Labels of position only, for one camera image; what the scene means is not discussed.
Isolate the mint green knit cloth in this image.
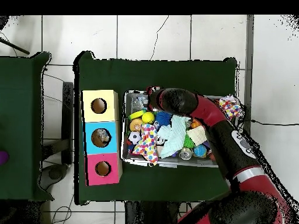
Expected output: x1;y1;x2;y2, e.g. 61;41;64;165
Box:
158;114;192;159

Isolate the colourful polka-dot cloth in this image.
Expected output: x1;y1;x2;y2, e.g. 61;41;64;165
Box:
133;123;161;165

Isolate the small soccer ball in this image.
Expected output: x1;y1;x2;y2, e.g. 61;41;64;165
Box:
128;131;142;145

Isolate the thin black floor cable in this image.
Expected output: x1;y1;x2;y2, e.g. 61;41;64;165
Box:
150;15;170;61

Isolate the green spiky ball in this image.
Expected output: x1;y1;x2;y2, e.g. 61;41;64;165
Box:
183;135;195;150

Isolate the wooden burger toy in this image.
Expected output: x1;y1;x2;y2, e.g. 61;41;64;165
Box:
129;118;144;132

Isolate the shallow clear mesh bin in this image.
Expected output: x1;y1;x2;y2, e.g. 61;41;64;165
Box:
122;90;244;169

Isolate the cream cloth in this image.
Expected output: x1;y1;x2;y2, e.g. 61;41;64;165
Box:
186;125;208;147

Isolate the yellow banana toy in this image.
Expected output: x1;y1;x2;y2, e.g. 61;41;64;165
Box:
128;110;145;120

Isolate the dark green side table cloth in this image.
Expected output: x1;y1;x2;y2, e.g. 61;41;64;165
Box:
0;51;54;202

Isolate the yellow ball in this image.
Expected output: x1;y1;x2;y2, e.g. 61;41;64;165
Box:
142;111;155;124

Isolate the dark green tablecloth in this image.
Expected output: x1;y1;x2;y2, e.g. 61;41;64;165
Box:
74;50;239;206

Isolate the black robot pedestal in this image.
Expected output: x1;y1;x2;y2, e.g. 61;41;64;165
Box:
125;200;187;224

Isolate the purple object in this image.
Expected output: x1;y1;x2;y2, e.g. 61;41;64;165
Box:
0;150;10;165

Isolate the wooden box with three holes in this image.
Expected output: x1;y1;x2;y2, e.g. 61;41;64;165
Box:
82;89;121;186

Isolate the black tripod leg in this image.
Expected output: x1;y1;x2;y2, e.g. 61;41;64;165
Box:
0;37;30;56

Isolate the black floor stand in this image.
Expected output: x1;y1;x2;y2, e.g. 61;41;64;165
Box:
39;81;75;191

